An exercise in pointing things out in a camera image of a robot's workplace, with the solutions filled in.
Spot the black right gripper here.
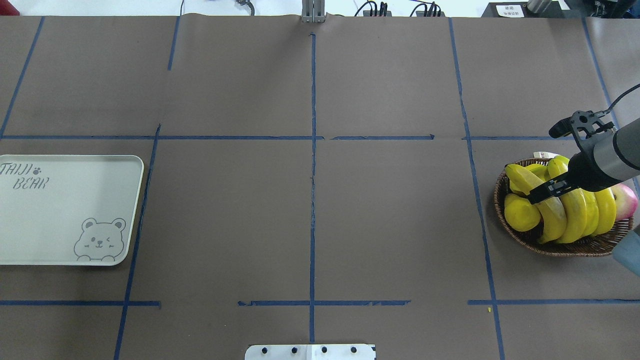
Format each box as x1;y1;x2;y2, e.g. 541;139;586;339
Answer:
528;150;611;205

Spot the yellow banana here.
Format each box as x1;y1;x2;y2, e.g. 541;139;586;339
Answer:
582;190;599;238
505;163;568;244
547;155;589;244
591;187;617;236

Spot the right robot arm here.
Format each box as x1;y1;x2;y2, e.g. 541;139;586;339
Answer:
526;111;640;204

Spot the wicker fruit basket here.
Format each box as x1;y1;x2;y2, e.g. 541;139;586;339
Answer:
493;158;635;257

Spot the yellow mango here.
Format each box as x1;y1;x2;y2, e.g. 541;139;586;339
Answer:
503;193;542;232

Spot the pink red apple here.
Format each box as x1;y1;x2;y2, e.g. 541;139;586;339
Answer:
610;183;639;221

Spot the white bear tray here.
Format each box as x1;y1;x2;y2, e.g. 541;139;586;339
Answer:
0;154;145;266

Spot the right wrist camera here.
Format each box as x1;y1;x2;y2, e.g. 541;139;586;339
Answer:
548;111;617;139

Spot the aluminium frame post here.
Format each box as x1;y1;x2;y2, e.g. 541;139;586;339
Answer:
301;0;327;24

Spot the white camera pedestal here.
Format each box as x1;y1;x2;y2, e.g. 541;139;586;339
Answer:
244;343;377;360

